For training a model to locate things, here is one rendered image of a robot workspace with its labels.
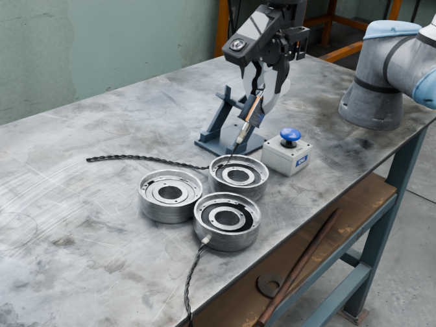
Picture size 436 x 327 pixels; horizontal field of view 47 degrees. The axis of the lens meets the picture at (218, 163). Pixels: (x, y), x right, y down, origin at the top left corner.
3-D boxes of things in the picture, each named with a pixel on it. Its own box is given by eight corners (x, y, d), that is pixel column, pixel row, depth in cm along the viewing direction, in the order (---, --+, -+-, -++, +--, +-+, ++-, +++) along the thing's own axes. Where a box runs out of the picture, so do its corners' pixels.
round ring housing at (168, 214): (124, 207, 82) (124, 187, 80) (165, 181, 90) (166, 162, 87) (174, 235, 77) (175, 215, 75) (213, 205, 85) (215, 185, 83)
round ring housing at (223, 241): (217, 204, 85) (219, 184, 83) (270, 230, 81) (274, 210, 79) (178, 233, 78) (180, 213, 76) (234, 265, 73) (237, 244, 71)
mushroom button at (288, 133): (289, 160, 95) (294, 137, 93) (272, 152, 97) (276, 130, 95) (300, 154, 98) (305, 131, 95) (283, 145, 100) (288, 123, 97)
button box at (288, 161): (289, 178, 95) (294, 156, 92) (259, 163, 98) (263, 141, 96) (312, 163, 100) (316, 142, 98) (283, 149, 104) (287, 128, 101)
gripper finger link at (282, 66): (287, 94, 85) (292, 43, 81) (282, 96, 84) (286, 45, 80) (266, 87, 88) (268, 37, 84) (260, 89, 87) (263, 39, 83)
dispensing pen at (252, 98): (214, 159, 89) (258, 74, 88) (226, 163, 93) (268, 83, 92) (223, 164, 88) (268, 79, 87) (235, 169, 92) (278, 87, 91)
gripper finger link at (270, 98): (293, 111, 91) (298, 62, 87) (274, 121, 87) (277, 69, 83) (279, 107, 93) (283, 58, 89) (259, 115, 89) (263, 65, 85)
